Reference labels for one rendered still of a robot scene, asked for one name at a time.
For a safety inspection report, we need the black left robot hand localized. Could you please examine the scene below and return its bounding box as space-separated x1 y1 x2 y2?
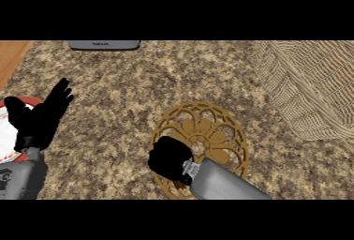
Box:
3 77 77 153

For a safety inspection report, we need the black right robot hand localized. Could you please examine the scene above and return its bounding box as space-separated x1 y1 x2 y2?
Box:
146 135 195 188

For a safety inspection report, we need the round gold openwork placemat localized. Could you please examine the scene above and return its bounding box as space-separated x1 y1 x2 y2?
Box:
149 100 251 201

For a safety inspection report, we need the beige wicker basket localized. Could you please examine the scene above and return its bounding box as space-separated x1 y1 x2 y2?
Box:
251 40 354 141

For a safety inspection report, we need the red and white plate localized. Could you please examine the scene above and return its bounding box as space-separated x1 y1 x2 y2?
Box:
0 96 45 164

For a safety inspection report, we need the brown wooden board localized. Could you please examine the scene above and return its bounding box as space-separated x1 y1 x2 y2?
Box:
0 40 34 92

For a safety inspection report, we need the grey flat appliance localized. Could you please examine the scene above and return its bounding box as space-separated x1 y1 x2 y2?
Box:
67 40 142 52

